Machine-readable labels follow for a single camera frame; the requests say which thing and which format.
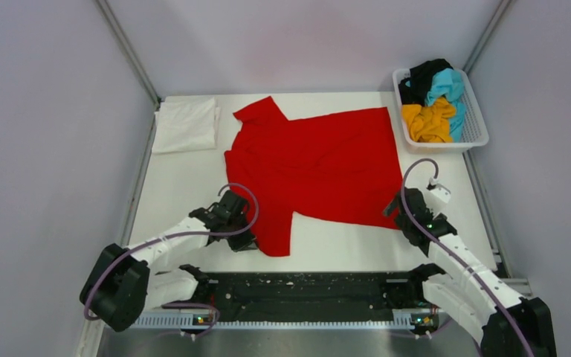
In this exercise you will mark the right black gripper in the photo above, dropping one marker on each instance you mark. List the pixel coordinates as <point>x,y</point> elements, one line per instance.
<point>391,208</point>

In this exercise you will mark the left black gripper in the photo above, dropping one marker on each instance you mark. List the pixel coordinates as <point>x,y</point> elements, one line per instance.
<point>246,242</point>

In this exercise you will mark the red t shirt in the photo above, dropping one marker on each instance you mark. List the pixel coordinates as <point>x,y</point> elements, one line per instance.
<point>341,167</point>

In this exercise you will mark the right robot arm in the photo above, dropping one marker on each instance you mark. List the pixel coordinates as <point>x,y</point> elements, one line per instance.
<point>501,321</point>

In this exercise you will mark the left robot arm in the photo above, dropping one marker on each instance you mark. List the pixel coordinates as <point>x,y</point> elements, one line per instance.
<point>128,280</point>

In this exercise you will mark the white plastic laundry basket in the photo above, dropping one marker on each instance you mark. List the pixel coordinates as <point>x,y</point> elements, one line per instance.
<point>474,134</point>

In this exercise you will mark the folded white t shirt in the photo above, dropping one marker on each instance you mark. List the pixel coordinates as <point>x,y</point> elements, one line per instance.
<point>186,124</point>

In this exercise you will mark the yellow t shirt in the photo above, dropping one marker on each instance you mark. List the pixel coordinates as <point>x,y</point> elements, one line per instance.
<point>429,124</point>

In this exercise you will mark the black t shirt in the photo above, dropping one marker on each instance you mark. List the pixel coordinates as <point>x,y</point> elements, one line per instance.
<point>414,89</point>

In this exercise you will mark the light blue t shirt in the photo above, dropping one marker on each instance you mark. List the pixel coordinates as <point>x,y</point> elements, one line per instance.
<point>450,85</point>

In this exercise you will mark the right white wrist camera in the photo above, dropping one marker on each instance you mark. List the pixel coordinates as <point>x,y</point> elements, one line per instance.
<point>440,192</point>

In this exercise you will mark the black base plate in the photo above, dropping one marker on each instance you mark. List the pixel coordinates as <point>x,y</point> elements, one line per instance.
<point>316,297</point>

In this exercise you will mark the white cable duct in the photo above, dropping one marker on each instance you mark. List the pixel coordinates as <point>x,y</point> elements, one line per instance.
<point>199,320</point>

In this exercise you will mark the left aluminium frame post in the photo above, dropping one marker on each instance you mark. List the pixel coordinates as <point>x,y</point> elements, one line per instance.
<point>127,50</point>

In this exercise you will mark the aluminium frame post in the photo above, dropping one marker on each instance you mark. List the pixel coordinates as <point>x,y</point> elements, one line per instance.
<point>127,50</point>
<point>499,14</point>

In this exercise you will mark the right aluminium frame post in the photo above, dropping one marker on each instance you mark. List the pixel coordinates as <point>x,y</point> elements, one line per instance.
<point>499,14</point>

